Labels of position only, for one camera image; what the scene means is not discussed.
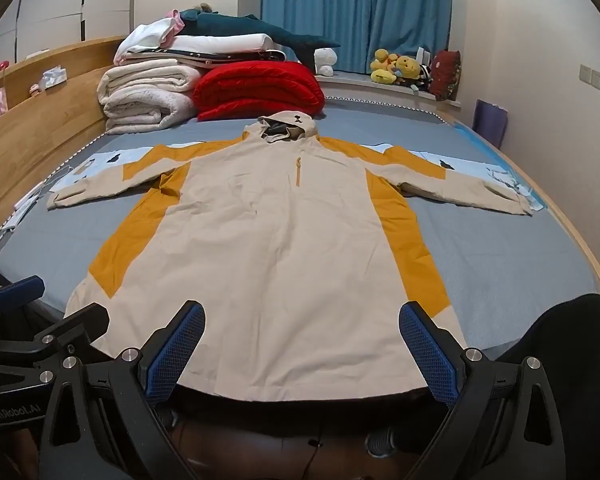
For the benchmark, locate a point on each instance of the white plush toy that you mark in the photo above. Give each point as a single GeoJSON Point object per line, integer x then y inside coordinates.
{"type": "Point", "coordinates": [325, 57]}

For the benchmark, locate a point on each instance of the white wardrobe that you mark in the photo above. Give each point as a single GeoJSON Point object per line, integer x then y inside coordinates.
{"type": "Point", "coordinates": [55, 0]}

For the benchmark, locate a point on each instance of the speckled white folded blanket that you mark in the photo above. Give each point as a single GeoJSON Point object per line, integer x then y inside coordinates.
{"type": "Point", "coordinates": [140, 110]}

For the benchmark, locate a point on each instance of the wooden bed frame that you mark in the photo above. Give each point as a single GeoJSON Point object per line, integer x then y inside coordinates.
{"type": "Point", "coordinates": [575, 230]}

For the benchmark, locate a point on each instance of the yellow bear plush toy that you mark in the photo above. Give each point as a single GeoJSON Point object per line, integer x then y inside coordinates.
{"type": "Point", "coordinates": [407, 67]}

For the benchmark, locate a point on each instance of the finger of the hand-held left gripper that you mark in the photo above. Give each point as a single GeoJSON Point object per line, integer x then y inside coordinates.
{"type": "Point", "coordinates": [80, 324]}
{"type": "Point", "coordinates": [22, 291]}

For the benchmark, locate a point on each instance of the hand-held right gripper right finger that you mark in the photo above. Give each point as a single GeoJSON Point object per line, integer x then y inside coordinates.
{"type": "Point", "coordinates": [430, 355]}

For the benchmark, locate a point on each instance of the white window sill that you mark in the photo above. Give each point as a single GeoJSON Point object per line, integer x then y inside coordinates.
{"type": "Point", "coordinates": [370, 91]}

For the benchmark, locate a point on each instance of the beige and mustard hooded jacket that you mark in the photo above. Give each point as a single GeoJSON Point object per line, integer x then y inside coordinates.
{"type": "Point", "coordinates": [280, 260]}

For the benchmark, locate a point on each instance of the white folded bedding dark trim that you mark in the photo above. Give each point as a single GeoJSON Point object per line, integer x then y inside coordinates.
{"type": "Point", "coordinates": [220, 42]}

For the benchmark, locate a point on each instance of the purple box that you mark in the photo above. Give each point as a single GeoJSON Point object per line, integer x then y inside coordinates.
{"type": "Point", "coordinates": [490, 122]}

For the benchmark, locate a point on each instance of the blue curtain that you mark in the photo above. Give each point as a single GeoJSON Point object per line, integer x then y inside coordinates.
{"type": "Point", "coordinates": [355, 5]}

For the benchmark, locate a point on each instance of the wooden bed headboard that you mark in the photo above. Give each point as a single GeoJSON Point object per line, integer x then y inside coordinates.
{"type": "Point", "coordinates": [30, 135]}

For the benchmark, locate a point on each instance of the dark teal shark plush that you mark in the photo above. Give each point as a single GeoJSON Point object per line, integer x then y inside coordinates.
{"type": "Point", "coordinates": [240, 25]}

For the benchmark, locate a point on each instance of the white and pink folded cloth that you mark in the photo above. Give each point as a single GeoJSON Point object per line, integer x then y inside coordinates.
{"type": "Point", "coordinates": [145, 35]}

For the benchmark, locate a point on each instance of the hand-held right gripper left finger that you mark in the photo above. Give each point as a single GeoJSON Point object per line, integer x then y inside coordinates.
{"type": "Point", "coordinates": [177, 350]}

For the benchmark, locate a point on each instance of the white wall socket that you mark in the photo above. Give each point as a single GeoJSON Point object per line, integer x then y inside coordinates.
{"type": "Point", "coordinates": [592, 77]}

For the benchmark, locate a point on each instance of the yellow duck plush toy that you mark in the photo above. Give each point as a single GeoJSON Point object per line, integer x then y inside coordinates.
{"type": "Point", "coordinates": [381, 65]}

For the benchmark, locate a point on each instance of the tissue pack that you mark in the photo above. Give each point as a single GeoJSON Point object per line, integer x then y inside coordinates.
{"type": "Point", "coordinates": [54, 79]}

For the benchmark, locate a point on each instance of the red folded quilt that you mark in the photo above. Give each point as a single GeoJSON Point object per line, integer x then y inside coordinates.
{"type": "Point", "coordinates": [255, 90]}

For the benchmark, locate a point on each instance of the cream folded blanket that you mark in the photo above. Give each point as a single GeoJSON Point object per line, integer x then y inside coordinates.
{"type": "Point", "coordinates": [145, 77]}

